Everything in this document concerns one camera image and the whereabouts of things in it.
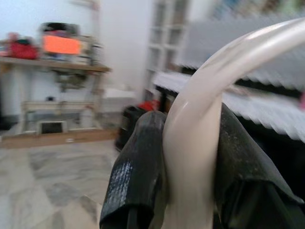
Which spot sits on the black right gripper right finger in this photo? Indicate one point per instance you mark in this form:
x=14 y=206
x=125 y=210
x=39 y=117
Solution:
x=243 y=181

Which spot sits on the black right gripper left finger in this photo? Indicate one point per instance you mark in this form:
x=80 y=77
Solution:
x=135 y=171

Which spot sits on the black round bin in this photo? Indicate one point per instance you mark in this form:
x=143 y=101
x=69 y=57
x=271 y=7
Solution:
x=127 y=124

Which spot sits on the white cloth covered table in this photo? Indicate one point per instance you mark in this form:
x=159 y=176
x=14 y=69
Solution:
x=262 y=109

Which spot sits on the wooden sewing table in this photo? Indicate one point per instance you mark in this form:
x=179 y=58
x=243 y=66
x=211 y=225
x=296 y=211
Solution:
x=59 y=65

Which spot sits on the orange sheet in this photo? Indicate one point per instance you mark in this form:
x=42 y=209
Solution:
x=62 y=45

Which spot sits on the red bag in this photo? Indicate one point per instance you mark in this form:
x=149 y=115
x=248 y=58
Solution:
x=23 y=50

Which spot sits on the white window frame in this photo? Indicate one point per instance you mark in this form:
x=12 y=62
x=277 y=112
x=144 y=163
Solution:
x=166 y=35

